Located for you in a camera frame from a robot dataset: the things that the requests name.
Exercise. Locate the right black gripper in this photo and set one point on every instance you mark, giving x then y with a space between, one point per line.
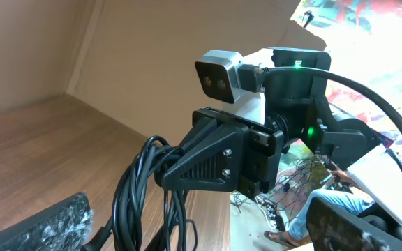
225 152

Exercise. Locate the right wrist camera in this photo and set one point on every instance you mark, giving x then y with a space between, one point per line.
218 74

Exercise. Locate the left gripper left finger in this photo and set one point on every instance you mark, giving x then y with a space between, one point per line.
62 226

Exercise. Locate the seated person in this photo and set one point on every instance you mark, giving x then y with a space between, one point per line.
354 202

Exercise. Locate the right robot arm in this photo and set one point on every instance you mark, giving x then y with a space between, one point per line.
294 86

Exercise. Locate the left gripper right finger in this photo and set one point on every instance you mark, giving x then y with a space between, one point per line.
334 229

